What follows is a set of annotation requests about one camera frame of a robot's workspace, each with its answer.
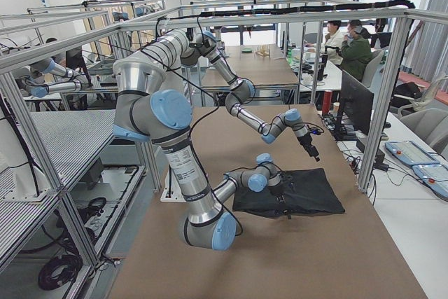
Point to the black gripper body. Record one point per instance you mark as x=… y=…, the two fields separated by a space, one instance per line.
x=277 y=190
x=306 y=143

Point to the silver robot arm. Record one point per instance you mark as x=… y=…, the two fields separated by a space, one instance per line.
x=180 y=48
x=145 y=113

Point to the teach pendant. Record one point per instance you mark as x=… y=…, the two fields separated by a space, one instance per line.
x=410 y=154

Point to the person in white jacket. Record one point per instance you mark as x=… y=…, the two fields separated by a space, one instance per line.
x=333 y=40

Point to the red bottle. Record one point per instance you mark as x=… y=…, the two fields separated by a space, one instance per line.
x=327 y=100

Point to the black t-shirt with logo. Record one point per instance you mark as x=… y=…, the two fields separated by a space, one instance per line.
x=306 y=192

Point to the black computer monitor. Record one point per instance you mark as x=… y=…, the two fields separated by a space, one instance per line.
x=355 y=108

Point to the person in green jacket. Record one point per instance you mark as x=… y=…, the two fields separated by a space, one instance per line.
x=355 y=51

